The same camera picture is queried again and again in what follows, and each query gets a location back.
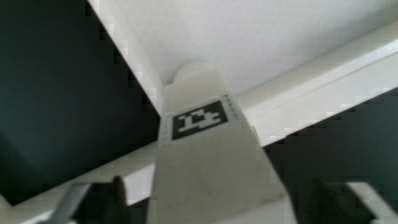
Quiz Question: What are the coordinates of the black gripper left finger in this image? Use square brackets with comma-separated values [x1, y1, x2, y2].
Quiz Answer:
[50, 175, 131, 224]

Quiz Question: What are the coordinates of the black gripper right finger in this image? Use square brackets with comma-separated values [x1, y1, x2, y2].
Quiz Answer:
[298, 179, 398, 224]

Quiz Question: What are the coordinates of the white desk leg back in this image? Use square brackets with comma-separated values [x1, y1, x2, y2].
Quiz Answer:
[147, 61, 298, 224]

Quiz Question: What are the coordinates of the white desk tabletop tray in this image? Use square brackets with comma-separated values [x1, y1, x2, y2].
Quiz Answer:
[0, 0, 398, 224]

